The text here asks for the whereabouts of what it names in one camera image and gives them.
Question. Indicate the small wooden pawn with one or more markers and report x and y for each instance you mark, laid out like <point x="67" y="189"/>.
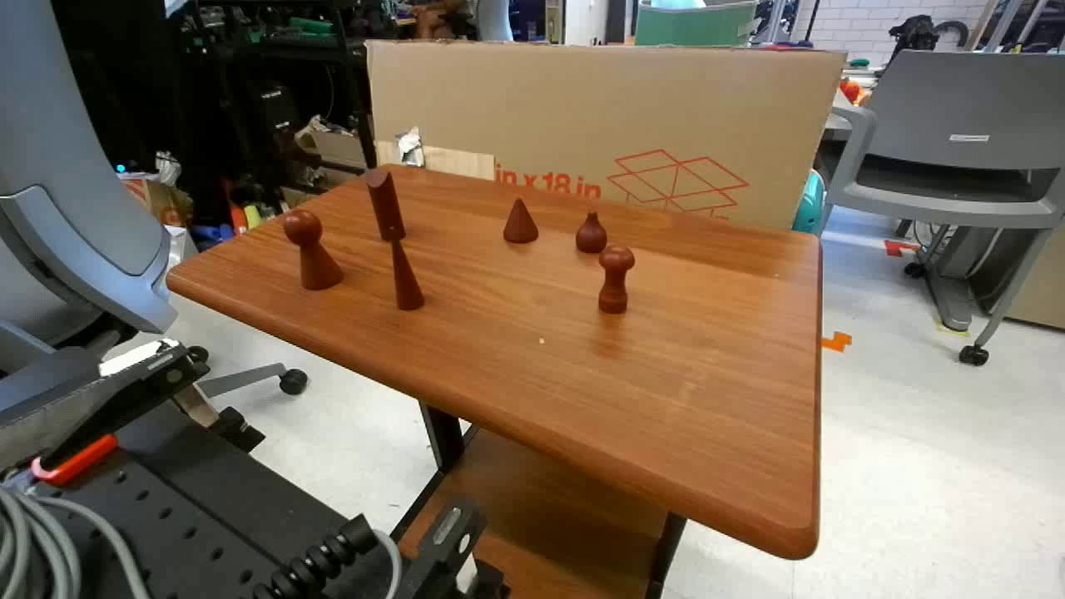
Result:
<point x="617" y="280"/>

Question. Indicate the short wide wooden cone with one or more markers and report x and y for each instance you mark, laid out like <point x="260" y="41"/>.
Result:
<point x="520" y="226"/>

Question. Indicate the wooden teardrop piece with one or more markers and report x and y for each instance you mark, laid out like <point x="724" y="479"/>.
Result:
<point x="590" y="234"/>

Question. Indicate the tall thin wooden cone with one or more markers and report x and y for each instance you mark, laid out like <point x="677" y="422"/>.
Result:
<point x="407" y="284"/>

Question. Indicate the wooden slant-cut cylinder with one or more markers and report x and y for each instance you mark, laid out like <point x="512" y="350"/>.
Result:
<point x="386" y="205"/>

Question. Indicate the large flat cardboard box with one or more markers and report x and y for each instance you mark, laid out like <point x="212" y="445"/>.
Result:
<point x="577" y="118"/>

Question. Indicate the crumpled white paper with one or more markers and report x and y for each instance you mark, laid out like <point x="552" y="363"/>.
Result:
<point x="407" y="147"/>

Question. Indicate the large wooden pawn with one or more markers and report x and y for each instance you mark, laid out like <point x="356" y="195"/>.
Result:
<point x="315" y="256"/>

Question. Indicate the black chair leg with caster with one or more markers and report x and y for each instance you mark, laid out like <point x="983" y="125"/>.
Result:
<point x="260" y="382"/>

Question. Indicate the teal ball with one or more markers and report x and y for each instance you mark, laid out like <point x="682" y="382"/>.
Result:
<point x="810" y="205"/>

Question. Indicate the green board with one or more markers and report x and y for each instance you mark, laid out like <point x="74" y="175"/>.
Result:
<point x="696" y="25"/>

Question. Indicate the black cluttered shelf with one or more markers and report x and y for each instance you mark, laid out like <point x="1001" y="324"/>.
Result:
<point x="221" y="100"/>

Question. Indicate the black perforated mounting base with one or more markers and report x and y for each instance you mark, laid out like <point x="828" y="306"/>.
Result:
<point x="212" y="512"/>

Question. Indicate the grey plastic chair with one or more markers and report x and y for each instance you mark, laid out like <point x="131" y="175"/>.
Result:
<point x="967" y="133"/>

